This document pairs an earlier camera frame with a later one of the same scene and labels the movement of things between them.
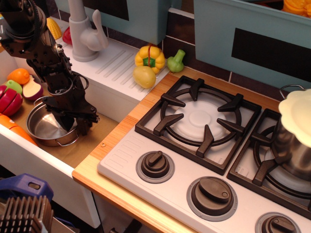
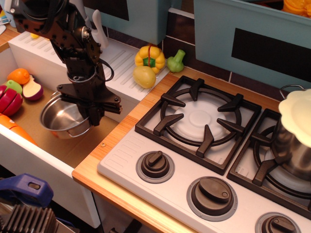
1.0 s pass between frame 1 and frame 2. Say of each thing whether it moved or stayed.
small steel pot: moved
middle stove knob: stayed
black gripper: moved
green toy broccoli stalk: stayed
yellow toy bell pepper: stayed
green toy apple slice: stayed
